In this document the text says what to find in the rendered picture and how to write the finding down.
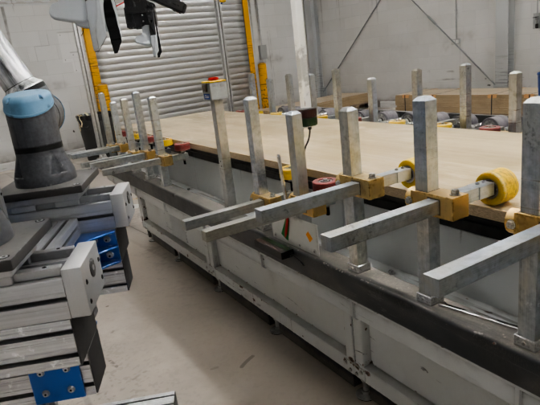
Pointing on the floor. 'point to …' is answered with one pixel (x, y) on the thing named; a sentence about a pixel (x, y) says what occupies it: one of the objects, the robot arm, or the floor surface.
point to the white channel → (300, 53)
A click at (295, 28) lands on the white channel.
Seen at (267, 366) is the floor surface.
